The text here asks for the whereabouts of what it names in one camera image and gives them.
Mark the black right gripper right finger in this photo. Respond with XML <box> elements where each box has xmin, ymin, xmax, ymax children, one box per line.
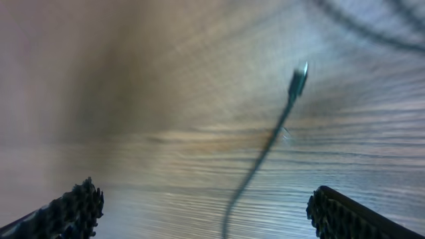
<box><xmin>306</xmin><ymin>186</ymin><xmax>424</xmax><ymax>239</ymax></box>

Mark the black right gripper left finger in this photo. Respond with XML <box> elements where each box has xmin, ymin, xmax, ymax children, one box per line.
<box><xmin>1</xmin><ymin>178</ymin><xmax>104</xmax><ymax>239</ymax></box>

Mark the black USB charging cable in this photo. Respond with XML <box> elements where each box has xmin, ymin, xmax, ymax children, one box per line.
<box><xmin>220</xmin><ymin>0</ymin><xmax>425</xmax><ymax>239</ymax></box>

